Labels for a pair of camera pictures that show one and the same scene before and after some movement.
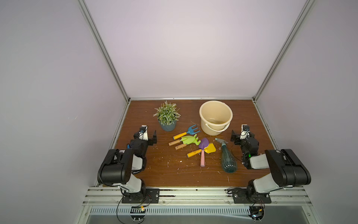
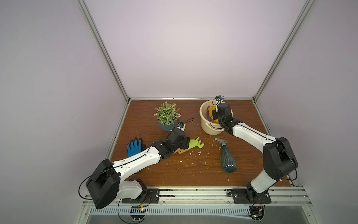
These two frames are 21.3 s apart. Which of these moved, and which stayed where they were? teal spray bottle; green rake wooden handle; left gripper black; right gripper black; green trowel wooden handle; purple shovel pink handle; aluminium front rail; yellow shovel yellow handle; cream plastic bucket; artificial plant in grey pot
Moved: green trowel wooden handle; yellow shovel yellow handle; left gripper black; right gripper black; green rake wooden handle; purple shovel pink handle
Stayed: aluminium front rail; teal spray bottle; artificial plant in grey pot; cream plastic bucket
